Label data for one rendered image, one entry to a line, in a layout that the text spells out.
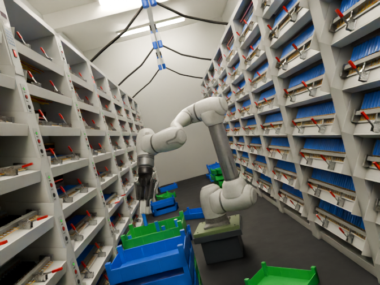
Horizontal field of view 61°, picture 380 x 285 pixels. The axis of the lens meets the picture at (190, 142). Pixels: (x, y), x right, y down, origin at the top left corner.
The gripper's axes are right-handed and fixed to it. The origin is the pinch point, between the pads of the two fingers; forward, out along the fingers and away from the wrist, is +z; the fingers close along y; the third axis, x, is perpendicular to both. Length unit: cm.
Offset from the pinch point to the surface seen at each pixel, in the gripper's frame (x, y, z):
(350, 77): -3, -101, -41
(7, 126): 70, 4, -20
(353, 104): -11, -99, -33
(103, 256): -12.4, 38.8, 21.8
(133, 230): -10.0, 15.0, 9.7
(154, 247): 9.1, -13.8, 20.0
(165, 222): -18.4, -0.1, 5.8
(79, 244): 19.4, 21.9, 17.0
